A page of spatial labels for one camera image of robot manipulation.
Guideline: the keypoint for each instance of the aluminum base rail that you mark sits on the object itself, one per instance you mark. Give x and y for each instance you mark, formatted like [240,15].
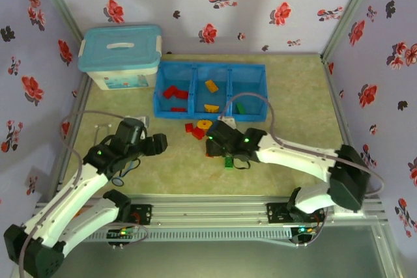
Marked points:
[208,213]

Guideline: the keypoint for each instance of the white storage box blue lid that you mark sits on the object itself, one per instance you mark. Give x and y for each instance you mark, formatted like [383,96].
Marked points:
[120,50]

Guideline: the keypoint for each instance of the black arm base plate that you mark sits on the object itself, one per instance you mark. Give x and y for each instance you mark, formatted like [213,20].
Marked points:
[277,213]
[143,214]

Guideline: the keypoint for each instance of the yellow lego brick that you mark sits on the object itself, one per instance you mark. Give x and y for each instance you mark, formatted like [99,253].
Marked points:
[211,86]

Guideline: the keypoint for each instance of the yellow round flame-print lego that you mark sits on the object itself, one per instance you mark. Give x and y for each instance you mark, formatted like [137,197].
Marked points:
[204,124]

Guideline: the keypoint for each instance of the red eight-stud lego brick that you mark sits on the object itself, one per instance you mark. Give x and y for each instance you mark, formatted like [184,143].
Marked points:
[178,109]

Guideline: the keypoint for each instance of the yellow arch lego piece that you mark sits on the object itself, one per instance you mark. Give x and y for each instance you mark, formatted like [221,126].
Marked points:
[211,108]

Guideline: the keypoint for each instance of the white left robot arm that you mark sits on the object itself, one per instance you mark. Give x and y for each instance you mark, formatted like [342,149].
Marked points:
[65,200]

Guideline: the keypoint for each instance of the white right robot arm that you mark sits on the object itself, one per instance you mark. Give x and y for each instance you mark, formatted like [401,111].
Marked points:
[293,157]

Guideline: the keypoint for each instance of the green lego brick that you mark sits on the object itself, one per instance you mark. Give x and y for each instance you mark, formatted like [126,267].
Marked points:
[240,108]
[229,162]

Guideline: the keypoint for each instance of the aluminum table edge rail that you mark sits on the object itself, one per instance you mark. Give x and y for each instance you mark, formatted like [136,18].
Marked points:
[82,95]

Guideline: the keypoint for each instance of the aluminum frame post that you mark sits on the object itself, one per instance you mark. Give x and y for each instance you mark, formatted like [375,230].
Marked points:
[61,4]
[348,14]

